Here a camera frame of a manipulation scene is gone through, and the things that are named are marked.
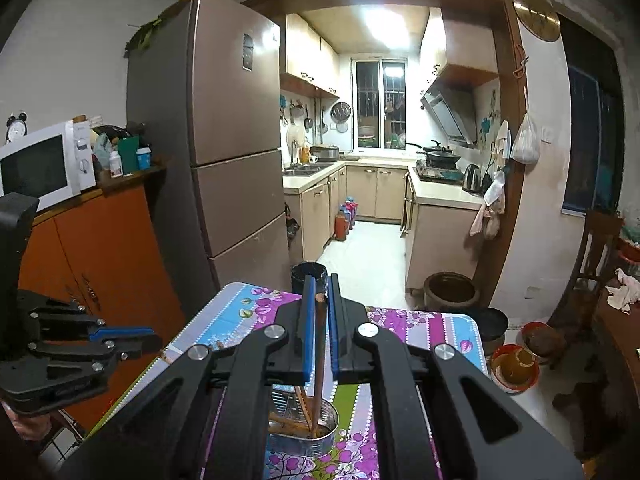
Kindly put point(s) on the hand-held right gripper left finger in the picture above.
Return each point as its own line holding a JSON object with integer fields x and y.
{"x": 309, "y": 340}

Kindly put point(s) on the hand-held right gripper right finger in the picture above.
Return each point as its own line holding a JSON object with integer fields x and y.
{"x": 334, "y": 340}

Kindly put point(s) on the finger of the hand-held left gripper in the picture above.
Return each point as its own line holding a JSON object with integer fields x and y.
{"x": 125, "y": 332}
{"x": 75, "y": 375}

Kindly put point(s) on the brown wooden chopstick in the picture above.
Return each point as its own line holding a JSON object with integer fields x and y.
{"x": 303, "y": 407}
{"x": 320, "y": 340}
{"x": 290, "y": 424}

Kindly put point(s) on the blue perforated utensil holder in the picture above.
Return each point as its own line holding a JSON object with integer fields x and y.
{"x": 300, "y": 447}

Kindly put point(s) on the person's left hand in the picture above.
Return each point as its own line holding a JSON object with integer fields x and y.
{"x": 30, "y": 425}

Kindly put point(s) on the black bucket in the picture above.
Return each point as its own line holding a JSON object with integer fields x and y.
{"x": 302, "y": 275}

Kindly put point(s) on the white microwave oven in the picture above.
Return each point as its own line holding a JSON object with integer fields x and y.
{"x": 35, "y": 170}

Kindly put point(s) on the orange wooden cabinet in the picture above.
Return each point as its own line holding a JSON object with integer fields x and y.
{"x": 100, "y": 240}

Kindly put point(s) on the purple floral tablecloth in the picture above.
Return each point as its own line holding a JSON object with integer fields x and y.
{"x": 425, "y": 325}

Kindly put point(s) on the black alarm clock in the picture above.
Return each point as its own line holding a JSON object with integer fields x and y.
{"x": 16, "y": 129}

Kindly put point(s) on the bottles on kitchen floor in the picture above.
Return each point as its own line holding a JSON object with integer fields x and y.
{"x": 345, "y": 220}

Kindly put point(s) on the white pill bottle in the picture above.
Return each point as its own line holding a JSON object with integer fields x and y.
{"x": 116, "y": 165}

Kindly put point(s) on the brown ceramic jar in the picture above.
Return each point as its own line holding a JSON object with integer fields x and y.
{"x": 452, "y": 290}

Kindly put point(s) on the green container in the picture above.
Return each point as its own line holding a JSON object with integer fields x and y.
{"x": 128, "y": 152}

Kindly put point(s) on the blue and white jar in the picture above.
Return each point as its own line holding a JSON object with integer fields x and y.
{"x": 144, "y": 160}

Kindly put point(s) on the black round bin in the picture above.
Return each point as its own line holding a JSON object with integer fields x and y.
{"x": 492, "y": 327}

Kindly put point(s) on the beige kitchen base cabinets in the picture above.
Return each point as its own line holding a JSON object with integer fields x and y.
{"x": 390, "y": 190}

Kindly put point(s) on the red plastic basin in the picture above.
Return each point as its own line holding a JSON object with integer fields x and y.
{"x": 515, "y": 370}

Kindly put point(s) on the grey cooking pot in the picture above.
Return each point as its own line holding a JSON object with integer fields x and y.
{"x": 325, "y": 153}

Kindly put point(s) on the cooking oil bottle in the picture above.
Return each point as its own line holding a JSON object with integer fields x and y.
{"x": 305, "y": 152}

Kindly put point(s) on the gas stove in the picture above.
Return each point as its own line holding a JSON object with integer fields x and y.
{"x": 440, "y": 172}

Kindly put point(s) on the hanging kitchen cloths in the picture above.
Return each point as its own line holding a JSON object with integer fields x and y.
{"x": 487, "y": 210}

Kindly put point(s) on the steel electric kettle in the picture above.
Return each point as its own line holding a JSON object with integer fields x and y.
{"x": 471, "y": 179}

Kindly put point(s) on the black wok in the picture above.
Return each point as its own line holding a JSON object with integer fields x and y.
{"x": 440, "y": 156}

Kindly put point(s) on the hanging metal strainer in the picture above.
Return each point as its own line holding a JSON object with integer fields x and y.
{"x": 341, "y": 112}

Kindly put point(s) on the kitchen window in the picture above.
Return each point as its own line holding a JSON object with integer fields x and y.
{"x": 380, "y": 102}

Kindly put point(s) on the green leaves bundle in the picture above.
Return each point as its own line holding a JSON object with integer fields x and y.
{"x": 145, "y": 35}

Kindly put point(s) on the bronze refrigerator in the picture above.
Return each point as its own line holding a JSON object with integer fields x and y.
{"x": 225, "y": 110}

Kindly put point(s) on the steel range hood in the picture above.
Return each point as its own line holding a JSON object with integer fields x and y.
{"x": 450, "y": 117}

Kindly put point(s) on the white hanging plastic bag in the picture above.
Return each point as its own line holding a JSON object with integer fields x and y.
{"x": 525, "y": 145}

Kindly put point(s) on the wooden chair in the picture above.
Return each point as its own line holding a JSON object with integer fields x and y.
{"x": 595, "y": 260}

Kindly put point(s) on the dark wooden dining table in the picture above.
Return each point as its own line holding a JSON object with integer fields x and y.
{"x": 620, "y": 340}

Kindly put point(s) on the pink cloth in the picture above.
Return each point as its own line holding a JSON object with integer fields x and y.
{"x": 622, "y": 292}

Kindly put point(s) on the ceiling light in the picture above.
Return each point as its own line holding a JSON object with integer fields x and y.
{"x": 395, "y": 27}

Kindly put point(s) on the dark barred window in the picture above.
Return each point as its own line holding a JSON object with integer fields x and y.
{"x": 592, "y": 120}

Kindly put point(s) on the beige wall cabinet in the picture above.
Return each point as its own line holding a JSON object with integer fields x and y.
{"x": 460, "y": 50}
{"x": 307, "y": 55}

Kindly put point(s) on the white wall switch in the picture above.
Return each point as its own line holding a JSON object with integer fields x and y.
{"x": 546, "y": 134}

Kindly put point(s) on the gold round wall clock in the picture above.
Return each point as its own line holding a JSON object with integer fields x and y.
{"x": 536, "y": 15}

